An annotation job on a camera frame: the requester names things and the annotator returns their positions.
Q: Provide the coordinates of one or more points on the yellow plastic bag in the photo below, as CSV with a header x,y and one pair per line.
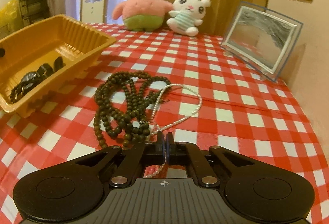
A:
x,y
10,18

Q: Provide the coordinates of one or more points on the white wooden chair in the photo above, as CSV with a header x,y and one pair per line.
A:
x,y
93,11

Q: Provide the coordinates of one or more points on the red white checkered tablecloth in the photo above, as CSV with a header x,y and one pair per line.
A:
x,y
240,112

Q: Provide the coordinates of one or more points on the framed sand art picture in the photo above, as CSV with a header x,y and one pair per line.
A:
x,y
262,38

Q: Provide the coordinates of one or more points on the white bunny plush toy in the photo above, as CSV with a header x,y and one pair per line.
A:
x,y
187,15

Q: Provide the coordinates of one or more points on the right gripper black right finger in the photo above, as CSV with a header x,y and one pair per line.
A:
x,y
228,187

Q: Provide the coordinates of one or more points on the black wrist watch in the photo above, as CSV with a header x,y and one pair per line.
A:
x,y
31,79

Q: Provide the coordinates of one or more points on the yellow plastic tray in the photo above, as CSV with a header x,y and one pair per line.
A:
x,y
26,50

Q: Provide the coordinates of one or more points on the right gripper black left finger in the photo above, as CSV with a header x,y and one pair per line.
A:
x,y
70,191

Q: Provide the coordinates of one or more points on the pink starfish plush toy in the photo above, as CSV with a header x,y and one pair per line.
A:
x,y
139,15

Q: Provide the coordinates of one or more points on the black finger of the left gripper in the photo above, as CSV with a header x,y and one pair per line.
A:
x,y
2,52

